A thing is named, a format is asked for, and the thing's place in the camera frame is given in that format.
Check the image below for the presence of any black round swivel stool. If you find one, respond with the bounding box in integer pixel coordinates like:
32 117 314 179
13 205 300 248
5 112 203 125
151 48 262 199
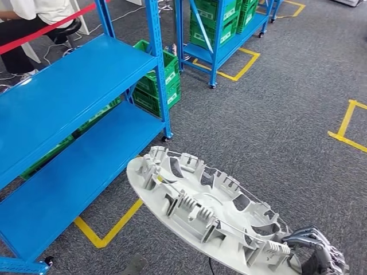
53 18 84 58

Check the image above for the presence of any grey plastic wheel hubcap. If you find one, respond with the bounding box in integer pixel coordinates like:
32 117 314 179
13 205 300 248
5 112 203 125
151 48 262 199
126 146 301 275

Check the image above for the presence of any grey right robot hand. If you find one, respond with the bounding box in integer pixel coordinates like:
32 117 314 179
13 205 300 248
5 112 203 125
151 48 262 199
282 226 350 275

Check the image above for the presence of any person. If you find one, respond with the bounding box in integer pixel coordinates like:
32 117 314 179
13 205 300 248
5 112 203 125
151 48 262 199
0 0 76 74

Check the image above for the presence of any blue metal shelf rack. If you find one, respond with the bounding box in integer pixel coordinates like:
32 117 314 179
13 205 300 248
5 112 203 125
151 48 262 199
173 0 285 90
0 0 174 275

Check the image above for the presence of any red barrier belt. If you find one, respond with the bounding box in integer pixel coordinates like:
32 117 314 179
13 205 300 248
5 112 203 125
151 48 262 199
0 0 111 56

